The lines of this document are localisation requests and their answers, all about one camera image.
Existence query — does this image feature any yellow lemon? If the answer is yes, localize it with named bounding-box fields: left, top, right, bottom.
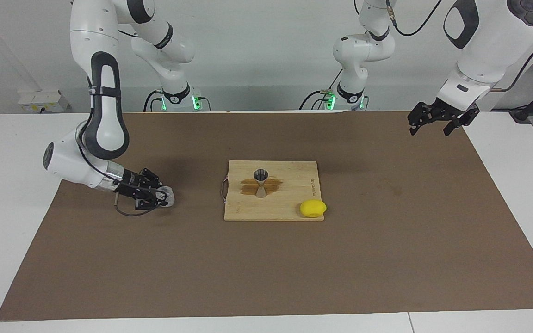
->
left=300, top=199, right=327, bottom=218

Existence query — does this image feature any steel double jigger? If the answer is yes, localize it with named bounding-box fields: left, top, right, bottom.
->
left=253, top=169, right=269, bottom=199

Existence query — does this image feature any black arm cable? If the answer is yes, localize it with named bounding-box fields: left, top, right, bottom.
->
left=384, top=0, right=533, bottom=92
left=77, top=74, right=163, bottom=217

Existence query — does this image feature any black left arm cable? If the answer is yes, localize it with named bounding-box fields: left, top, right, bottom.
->
left=384, top=0, right=533, bottom=92

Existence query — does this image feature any white wall power strip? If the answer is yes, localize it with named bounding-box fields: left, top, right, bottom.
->
left=18, top=90, right=72, bottom=113

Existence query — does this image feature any brown table mat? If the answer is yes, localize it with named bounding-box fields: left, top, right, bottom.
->
left=0, top=110, right=533, bottom=321

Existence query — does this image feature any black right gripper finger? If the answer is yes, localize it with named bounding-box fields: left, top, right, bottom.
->
left=135, top=190, right=169, bottom=210
left=139, top=167, right=163, bottom=188

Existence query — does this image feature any small clear glass cup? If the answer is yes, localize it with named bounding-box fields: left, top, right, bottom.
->
left=155, top=186, right=175, bottom=208

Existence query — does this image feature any black base cable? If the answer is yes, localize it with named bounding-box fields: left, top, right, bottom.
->
left=144, top=90, right=163, bottom=112
left=300, top=66, right=343, bottom=111

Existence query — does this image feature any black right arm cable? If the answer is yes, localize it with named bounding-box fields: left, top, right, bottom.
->
left=77, top=74, right=163, bottom=217

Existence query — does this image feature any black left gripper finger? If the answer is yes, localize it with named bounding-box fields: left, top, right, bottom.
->
left=442, top=116, right=468, bottom=136
left=408, top=104, right=434, bottom=136

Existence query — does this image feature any wooden cutting board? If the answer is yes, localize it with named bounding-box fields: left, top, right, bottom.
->
left=221, top=160, right=325, bottom=222

